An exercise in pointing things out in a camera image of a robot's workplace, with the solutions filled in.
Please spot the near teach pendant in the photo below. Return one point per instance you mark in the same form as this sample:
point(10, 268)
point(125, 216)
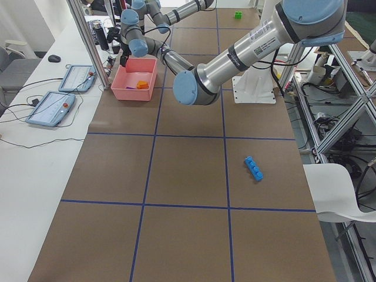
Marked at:
point(51, 109)

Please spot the teach pendant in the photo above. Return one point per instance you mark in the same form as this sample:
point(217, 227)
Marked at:
point(78, 78)
point(51, 109)

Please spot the far teach pendant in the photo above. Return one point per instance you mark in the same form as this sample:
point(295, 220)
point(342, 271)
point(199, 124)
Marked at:
point(78, 78)

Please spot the aluminium frame post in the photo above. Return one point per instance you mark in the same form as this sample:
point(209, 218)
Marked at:
point(88, 42)

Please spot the pink plastic box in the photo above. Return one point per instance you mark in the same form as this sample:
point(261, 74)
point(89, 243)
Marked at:
point(135, 70)

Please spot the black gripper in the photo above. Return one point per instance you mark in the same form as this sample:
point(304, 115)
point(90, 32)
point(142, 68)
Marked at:
point(126, 53)

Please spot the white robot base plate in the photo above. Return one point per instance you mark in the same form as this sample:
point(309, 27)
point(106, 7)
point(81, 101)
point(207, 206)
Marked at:
point(256, 84)

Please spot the black bottle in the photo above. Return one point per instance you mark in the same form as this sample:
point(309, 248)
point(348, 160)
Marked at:
point(100, 35)

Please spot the long blue toy block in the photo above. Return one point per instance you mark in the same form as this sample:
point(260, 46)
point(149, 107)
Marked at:
point(253, 168)

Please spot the black computer mouse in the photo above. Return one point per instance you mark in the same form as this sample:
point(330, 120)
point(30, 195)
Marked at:
point(54, 58)

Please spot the green toy block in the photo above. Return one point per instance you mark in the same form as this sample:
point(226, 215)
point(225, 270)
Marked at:
point(238, 15)

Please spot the orange toy block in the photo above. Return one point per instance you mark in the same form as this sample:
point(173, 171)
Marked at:
point(142, 84)

